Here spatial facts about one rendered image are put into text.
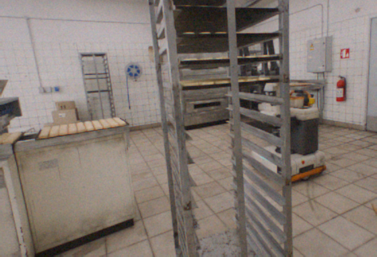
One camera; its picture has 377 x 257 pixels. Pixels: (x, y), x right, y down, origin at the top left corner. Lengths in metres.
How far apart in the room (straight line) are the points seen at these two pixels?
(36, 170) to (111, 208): 0.62
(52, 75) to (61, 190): 4.25
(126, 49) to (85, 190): 4.47
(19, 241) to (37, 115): 4.37
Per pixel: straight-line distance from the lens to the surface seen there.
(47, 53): 6.20
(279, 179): 1.15
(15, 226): 2.08
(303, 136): 2.81
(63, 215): 2.26
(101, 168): 2.14
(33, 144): 2.10
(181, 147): 0.88
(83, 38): 6.19
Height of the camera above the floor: 1.27
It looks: 10 degrees down
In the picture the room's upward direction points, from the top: 4 degrees counter-clockwise
